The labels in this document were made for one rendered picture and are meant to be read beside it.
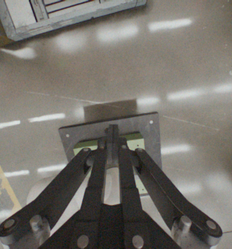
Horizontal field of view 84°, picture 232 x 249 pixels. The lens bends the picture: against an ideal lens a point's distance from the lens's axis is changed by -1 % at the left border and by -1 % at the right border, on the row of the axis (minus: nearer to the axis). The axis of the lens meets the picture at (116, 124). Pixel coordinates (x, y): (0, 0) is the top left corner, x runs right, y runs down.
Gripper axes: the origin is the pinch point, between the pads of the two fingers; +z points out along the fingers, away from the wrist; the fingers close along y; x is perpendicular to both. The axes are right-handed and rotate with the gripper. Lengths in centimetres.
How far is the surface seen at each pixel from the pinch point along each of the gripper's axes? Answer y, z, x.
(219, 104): 76, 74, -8
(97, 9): -10, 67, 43
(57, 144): -43, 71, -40
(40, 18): -41, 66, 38
